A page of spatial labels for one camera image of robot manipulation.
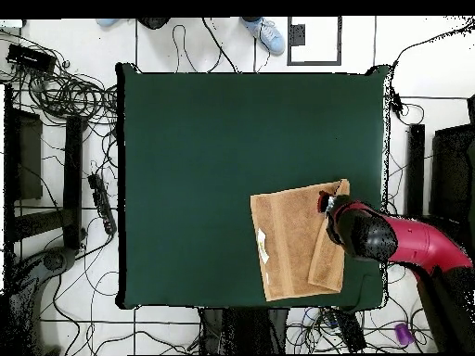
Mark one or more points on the tan terry towel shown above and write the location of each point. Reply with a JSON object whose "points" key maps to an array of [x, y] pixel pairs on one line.
{"points": [[289, 241]]}

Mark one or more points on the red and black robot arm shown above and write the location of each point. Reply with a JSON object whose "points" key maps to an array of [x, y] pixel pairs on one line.
{"points": [[415, 244]]}

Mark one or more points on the black plug adapter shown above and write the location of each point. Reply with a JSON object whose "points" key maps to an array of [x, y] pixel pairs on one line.
{"points": [[397, 104]]}

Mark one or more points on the dark green tablecloth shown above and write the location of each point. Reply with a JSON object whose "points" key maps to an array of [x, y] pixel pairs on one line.
{"points": [[185, 148]]}

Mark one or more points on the small purple object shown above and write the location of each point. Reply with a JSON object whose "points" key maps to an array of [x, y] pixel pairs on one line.
{"points": [[403, 333]]}

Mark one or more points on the small grey square plate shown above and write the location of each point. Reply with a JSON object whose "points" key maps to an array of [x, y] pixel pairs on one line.
{"points": [[297, 35]]}

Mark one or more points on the person's left foot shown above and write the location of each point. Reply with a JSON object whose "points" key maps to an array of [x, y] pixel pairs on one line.
{"points": [[271, 37]]}

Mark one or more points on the black power strip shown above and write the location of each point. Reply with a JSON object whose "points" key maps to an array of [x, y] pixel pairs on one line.
{"points": [[102, 202]]}

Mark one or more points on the grey stand base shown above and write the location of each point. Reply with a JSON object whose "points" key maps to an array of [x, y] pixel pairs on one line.
{"points": [[55, 259]]}

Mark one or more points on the black rectangular box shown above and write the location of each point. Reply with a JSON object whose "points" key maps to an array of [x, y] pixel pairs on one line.
{"points": [[29, 57]]}

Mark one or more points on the black frame stand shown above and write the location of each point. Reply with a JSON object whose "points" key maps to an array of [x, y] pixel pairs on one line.
{"points": [[72, 178], [415, 167]]}

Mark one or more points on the grey rectangular floor frame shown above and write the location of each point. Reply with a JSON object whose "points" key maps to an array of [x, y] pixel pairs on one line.
{"points": [[315, 63]]}

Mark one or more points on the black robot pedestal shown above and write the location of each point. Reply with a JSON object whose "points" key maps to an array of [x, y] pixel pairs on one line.
{"points": [[241, 330]]}

